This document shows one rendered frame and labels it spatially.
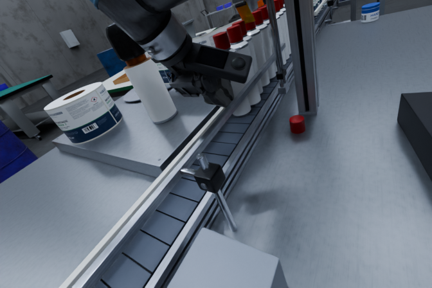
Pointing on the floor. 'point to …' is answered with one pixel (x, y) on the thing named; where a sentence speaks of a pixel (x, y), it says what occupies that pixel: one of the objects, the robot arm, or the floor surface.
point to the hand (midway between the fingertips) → (233, 101)
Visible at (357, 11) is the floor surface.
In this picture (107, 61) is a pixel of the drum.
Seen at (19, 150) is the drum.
